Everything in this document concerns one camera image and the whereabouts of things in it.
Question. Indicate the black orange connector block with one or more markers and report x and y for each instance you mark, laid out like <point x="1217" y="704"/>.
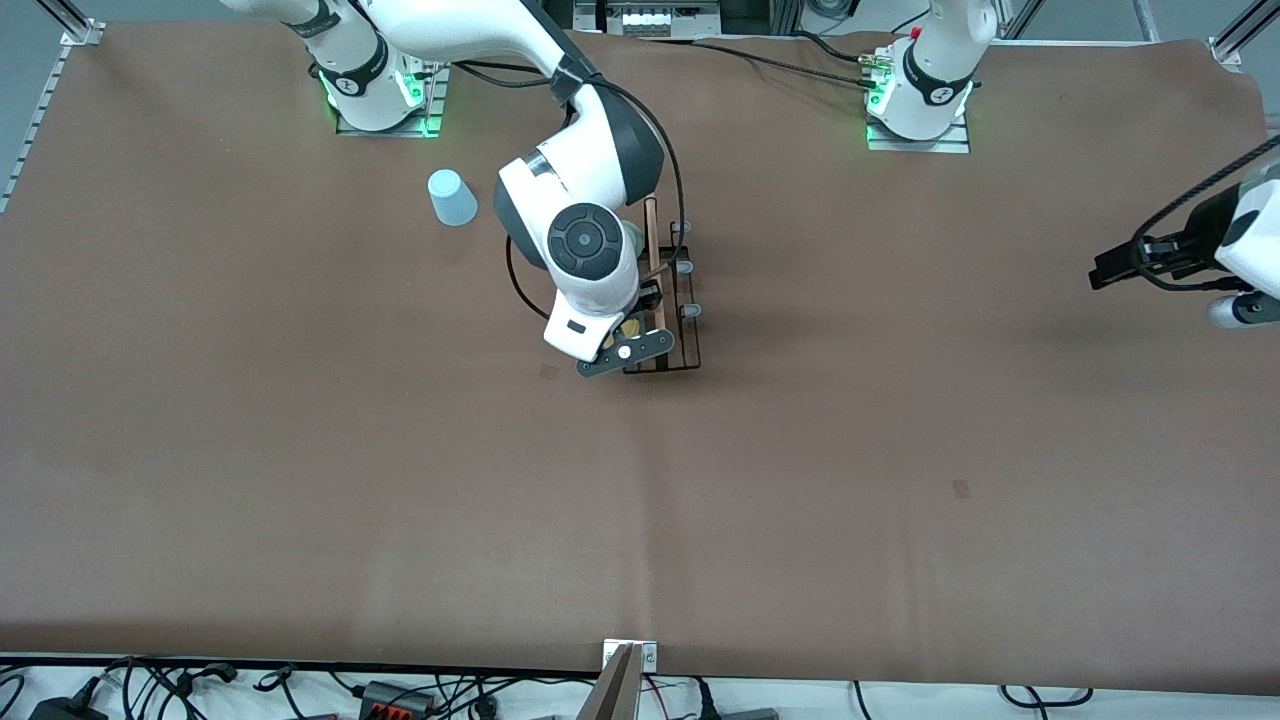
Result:
<point x="395" y="700"/>

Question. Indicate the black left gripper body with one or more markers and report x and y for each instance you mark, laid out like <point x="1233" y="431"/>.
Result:
<point x="1199" y="226"/>

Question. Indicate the black power plug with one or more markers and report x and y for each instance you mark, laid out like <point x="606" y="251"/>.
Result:
<point x="706" y="705"/>

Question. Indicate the grey metal beam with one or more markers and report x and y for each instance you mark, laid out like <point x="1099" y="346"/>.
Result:
<point x="615" y="695"/>

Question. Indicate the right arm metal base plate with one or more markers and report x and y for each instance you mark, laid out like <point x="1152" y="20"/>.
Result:
<point x="432" y="110"/>

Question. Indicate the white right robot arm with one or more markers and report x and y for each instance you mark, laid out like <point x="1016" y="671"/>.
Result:
<point x="590" y="240"/>

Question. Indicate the yellow plastic cup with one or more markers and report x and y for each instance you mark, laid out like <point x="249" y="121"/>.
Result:
<point x="632" y="328"/>

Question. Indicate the light blue plastic cup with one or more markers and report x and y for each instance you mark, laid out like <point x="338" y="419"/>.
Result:
<point x="452" y="200"/>

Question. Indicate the aluminium corner profile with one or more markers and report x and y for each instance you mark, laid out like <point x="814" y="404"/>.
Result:
<point x="1235" y="35"/>

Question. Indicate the small metal bracket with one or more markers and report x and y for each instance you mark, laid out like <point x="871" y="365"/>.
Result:
<point x="650" y="655"/>

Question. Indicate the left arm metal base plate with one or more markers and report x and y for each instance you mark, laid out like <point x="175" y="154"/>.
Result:
<point x="900" y="146"/>

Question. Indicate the black power adapter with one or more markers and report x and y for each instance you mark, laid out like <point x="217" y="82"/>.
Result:
<point x="65" y="710"/>

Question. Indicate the white power strip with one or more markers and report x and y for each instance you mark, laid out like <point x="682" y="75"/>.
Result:
<point x="650" y="20"/>

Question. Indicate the brown paper table cover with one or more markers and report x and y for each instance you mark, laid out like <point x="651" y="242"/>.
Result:
<point x="800" y="500"/>

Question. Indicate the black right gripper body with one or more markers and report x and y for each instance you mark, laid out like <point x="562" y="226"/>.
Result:
<point x="648" y="297"/>

